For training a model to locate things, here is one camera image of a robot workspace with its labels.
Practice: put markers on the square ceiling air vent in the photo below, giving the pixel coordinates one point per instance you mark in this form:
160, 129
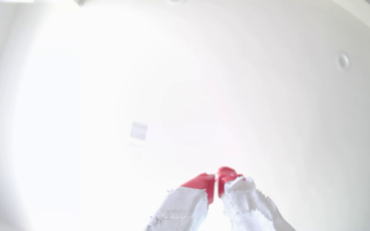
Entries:
139, 131

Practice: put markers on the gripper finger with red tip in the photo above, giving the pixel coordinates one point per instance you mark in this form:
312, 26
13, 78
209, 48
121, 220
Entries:
185, 205
246, 205

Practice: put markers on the round ceiling smoke detector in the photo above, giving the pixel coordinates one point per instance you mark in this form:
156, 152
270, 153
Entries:
343, 61

